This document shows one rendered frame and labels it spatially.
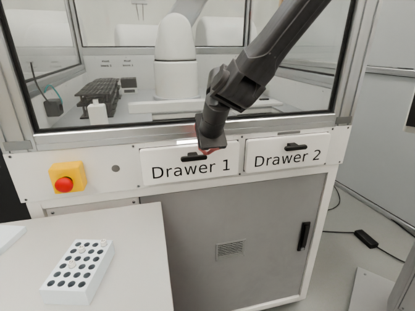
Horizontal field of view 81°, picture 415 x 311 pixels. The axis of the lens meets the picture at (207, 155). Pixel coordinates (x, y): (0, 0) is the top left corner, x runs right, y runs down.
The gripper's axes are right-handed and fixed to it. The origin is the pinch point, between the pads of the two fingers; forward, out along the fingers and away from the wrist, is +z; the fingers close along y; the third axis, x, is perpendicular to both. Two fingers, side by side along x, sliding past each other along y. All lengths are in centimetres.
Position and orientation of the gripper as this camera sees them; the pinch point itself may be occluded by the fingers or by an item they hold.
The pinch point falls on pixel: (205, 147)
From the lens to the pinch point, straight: 68.2
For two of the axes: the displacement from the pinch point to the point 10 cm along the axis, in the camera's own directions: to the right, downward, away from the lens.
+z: -1.5, 4.8, 8.7
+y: -1.8, -8.7, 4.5
